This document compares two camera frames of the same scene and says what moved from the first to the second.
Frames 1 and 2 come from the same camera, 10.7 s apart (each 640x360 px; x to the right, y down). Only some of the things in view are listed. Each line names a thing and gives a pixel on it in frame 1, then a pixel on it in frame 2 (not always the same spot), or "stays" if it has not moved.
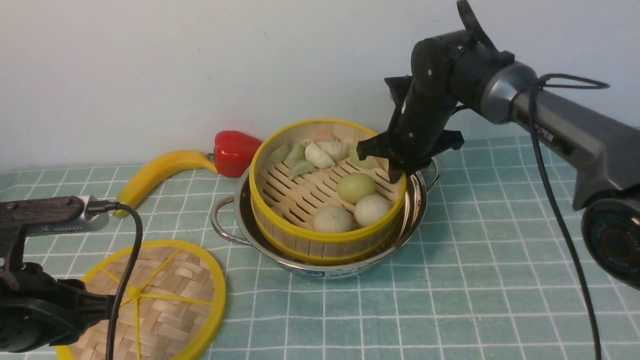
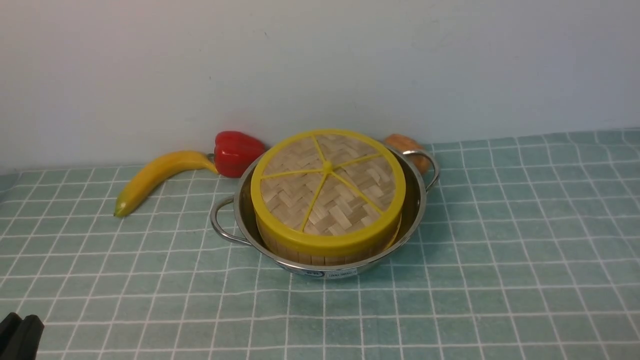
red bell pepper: x=233 y=151 stays
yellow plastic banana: x=145 y=180 stays
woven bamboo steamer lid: x=172 y=305 to x=327 y=190
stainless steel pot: x=232 y=215 stays
